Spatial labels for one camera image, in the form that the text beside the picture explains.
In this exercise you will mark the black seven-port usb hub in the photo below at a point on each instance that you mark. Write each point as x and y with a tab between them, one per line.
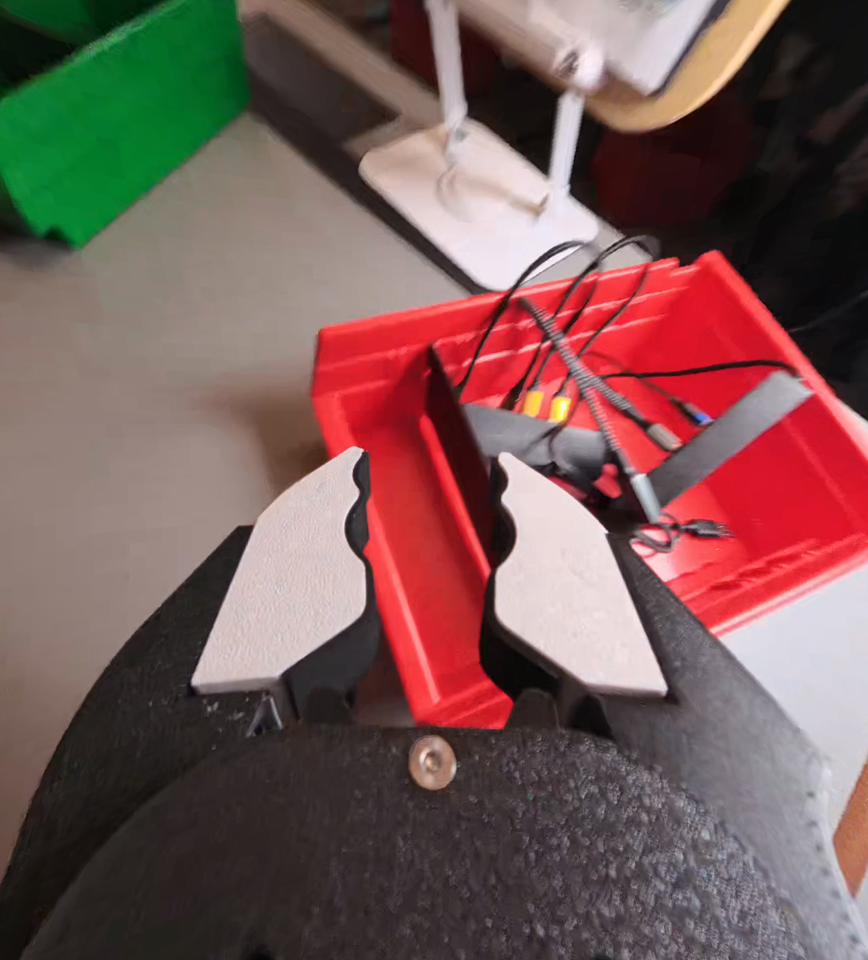
734	429

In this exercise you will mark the green plastic bin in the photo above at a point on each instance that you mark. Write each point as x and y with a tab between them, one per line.
104	135

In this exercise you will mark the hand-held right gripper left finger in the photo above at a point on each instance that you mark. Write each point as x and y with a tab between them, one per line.
284	592

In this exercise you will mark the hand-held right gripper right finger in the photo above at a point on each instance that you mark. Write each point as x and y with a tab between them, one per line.
569	600

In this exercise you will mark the printed instruction sheet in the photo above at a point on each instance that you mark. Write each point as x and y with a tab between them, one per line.
629	45

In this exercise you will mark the red plastic bin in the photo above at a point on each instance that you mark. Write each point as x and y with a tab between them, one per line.
779	480

